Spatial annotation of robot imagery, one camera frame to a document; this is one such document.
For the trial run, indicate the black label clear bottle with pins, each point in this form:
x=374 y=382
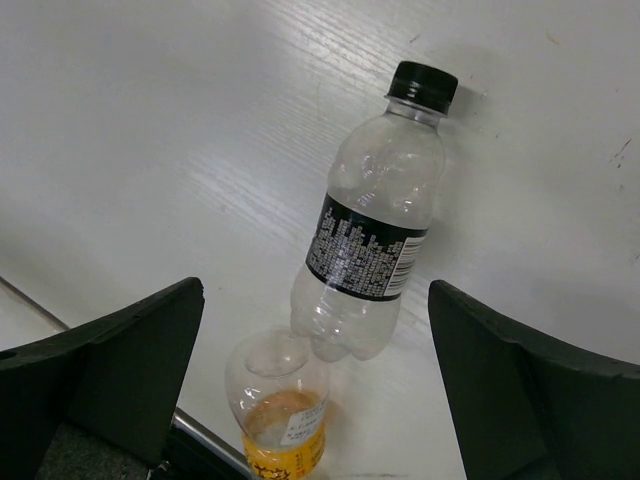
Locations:
x=374 y=218

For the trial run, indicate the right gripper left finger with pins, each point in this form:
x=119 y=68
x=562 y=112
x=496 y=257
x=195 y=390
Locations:
x=117 y=378

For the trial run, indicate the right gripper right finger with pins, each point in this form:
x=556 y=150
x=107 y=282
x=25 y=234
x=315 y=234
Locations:
x=526 y=405

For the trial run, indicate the yellow label clear bottle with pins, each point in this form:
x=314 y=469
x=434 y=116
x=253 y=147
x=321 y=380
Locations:
x=278 y=392

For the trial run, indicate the aluminium frame rail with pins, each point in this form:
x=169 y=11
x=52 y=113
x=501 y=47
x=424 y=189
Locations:
x=193 y=444

